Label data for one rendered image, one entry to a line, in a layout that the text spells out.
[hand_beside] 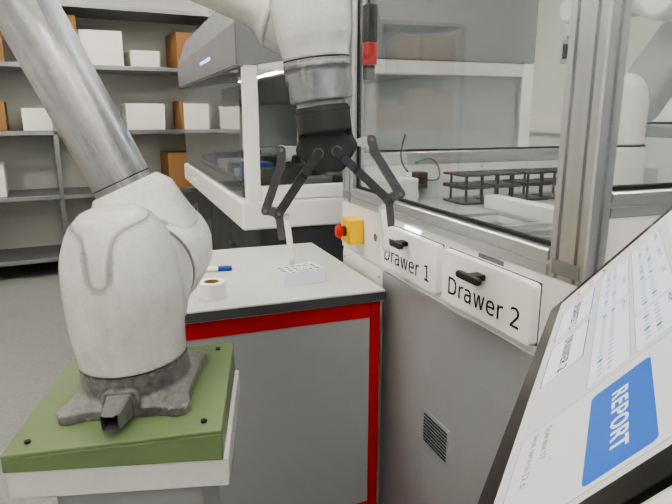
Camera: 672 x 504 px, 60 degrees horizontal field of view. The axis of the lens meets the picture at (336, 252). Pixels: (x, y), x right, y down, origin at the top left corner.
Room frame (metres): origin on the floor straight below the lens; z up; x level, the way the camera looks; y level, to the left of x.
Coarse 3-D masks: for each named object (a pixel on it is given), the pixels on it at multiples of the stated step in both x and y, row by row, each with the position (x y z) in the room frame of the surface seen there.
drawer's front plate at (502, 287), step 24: (456, 264) 1.15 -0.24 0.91; (480, 264) 1.07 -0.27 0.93; (456, 288) 1.14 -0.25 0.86; (480, 288) 1.06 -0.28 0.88; (504, 288) 1.00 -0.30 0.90; (528, 288) 0.94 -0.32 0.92; (480, 312) 1.06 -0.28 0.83; (504, 312) 0.99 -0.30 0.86; (528, 312) 0.93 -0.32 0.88; (528, 336) 0.93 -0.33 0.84
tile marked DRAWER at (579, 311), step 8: (584, 296) 0.61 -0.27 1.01; (592, 296) 0.57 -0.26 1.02; (576, 304) 0.60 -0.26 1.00; (584, 304) 0.57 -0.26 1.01; (592, 304) 0.54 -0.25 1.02; (568, 312) 0.60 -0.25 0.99; (576, 312) 0.57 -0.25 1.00; (584, 312) 0.54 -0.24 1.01; (560, 320) 0.60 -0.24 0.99; (568, 320) 0.57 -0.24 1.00; (576, 320) 0.54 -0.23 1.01; (560, 328) 0.56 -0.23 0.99; (568, 328) 0.54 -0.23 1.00; (560, 336) 0.53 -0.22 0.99
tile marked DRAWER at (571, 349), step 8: (584, 328) 0.49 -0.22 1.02; (568, 336) 0.51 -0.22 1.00; (576, 336) 0.48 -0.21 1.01; (584, 336) 0.46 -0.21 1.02; (560, 344) 0.51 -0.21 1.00; (568, 344) 0.48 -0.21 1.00; (576, 344) 0.46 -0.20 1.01; (584, 344) 0.44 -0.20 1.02; (552, 352) 0.50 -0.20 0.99; (560, 352) 0.48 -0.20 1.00; (568, 352) 0.46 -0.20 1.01; (576, 352) 0.44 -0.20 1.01; (552, 360) 0.48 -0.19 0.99; (560, 360) 0.46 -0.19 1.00; (568, 360) 0.44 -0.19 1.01; (576, 360) 0.42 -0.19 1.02; (552, 368) 0.46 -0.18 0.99; (560, 368) 0.44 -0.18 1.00; (544, 376) 0.45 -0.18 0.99; (552, 376) 0.44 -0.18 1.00; (544, 384) 0.43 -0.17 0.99
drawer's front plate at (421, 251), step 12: (396, 228) 1.42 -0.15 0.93; (408, 240) 1.34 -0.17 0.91; (420, 240) 1.29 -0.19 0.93; (396, 252) 1.40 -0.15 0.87; (408, 252) 1.34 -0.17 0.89; (420, 252) 1.29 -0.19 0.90; (432, 252) 1.24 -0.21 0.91; (384, 264) 1.47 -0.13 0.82; (408, 264) 1.34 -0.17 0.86; (420, 264) 1.29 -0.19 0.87; (432, 264) 1.24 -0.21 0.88; (408, 276) 1.34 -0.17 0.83; (420, 276) 1.28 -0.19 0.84; (432, 276) 1.23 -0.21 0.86; (432, 288) 1.23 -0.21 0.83
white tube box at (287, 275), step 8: (296, 264) 1.57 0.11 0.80; (304, 264) 1.58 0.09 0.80; (312, 264) 1.58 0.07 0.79; (280, 272) 1.49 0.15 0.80; (288, 272) 1.49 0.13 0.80; (296, 272) 1.48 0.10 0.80; (304, 272) 1.49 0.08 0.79; (312, 272) 1.50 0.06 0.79; (320, 272) 1.51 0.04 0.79; (280, 280) 1.49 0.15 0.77; (288, 280) 1.47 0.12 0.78; (296, 280) 1.48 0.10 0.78; (304, 280) 1.49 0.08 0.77; (312, 280) 1.50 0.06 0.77; (320, 280) 1.51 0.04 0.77
